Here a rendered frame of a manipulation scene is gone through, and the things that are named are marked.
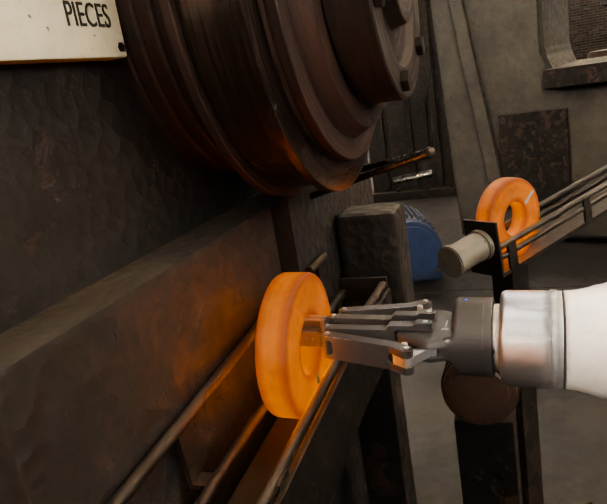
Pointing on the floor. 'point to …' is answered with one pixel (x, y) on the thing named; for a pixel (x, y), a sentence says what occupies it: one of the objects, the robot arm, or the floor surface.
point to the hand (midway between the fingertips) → (295, 330)
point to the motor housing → (485, 436)
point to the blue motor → (422, 246)
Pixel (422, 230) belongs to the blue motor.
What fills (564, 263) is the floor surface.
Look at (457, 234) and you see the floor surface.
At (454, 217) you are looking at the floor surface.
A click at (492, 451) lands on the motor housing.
